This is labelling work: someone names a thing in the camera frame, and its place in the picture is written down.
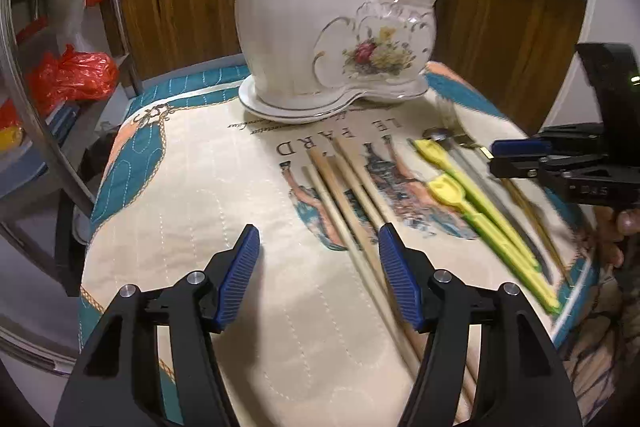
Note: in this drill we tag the printed quilted mat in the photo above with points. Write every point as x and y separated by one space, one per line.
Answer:
225 207

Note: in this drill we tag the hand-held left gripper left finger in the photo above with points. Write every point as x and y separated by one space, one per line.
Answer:
240 277

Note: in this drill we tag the metal shelf rack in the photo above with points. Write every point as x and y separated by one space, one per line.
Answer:
65 147

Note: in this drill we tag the metal fork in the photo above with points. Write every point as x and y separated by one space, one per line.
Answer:
447 117

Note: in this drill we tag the white floral ceramic utensil holder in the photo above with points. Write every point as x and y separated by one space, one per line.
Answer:
300 17

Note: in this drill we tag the metal spoon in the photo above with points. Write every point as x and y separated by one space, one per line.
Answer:
439 136

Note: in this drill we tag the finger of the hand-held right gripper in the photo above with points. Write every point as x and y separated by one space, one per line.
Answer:
520 148
515 169

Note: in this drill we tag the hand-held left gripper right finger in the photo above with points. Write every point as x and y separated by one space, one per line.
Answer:
397 277

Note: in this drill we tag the wooden chopstick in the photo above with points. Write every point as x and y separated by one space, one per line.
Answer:
320 203
364 213
350 203
360 182
327 192

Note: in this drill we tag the person's right hand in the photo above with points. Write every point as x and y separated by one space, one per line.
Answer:
622 227

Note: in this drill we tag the white ceramic holder tray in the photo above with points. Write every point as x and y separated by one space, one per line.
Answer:
280 109

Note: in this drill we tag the wooden kitchen counter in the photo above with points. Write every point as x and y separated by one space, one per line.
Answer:
500 32

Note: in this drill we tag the yellow plastic spoon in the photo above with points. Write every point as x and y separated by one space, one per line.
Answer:
432 150
445 192

